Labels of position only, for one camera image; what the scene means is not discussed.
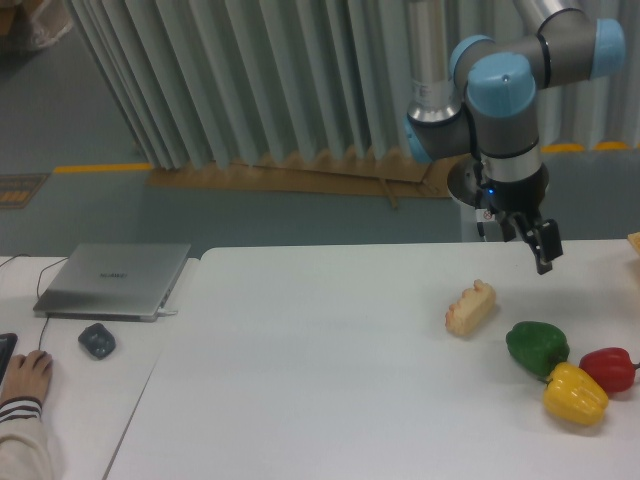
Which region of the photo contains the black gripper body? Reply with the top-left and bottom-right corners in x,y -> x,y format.
482,165 -> 548,217

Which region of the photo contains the yellow bell pepper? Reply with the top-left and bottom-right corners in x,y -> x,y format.
542,362 -> 609,426

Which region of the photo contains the striped cream sleeve forearm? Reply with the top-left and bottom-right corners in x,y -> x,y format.
1,396 -> 54,479

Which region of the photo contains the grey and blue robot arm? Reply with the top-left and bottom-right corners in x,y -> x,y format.
404,1 -> 626,274

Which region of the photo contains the green bell pepper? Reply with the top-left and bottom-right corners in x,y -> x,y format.
505,321 -> 570,377

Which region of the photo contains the red bell pepper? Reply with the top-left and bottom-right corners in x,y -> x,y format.
579,347 -> 639,394

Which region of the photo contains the person's bare hand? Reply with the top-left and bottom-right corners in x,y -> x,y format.
1,350 -> 53,405

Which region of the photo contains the beige toy cake slice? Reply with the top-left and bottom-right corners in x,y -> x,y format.
445,279 -> 497,337

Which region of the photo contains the flat brown cardboard sheet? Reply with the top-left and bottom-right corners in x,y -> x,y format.
146,146 -> 462,208

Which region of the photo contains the pale green pleated curtain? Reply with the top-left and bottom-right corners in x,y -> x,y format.
64,0 -> 640,169

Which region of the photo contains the white laptop charger plug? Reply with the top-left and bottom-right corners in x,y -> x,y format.
157,308 -> 178,317

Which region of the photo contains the silver closed laptop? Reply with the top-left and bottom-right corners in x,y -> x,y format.
33,243 -> 191,322

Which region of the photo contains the dark grey earbud case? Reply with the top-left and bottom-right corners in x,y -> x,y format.
78,323 -> 116,360

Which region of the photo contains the orange floor sign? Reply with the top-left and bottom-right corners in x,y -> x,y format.
0,173 -> 50,210

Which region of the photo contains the clear plastic bag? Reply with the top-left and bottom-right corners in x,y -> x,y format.
1,0 -> 73,54

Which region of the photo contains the black keyboard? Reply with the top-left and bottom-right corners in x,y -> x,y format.
0,333 -> 18,382

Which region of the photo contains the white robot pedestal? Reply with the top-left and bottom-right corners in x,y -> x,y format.
447,156 -> 504,242

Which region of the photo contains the black mouse cable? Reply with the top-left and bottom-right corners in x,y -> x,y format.
36,256 -> 69,353

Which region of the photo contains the black laptop cable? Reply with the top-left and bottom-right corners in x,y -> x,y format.
0,253 -> 34,279

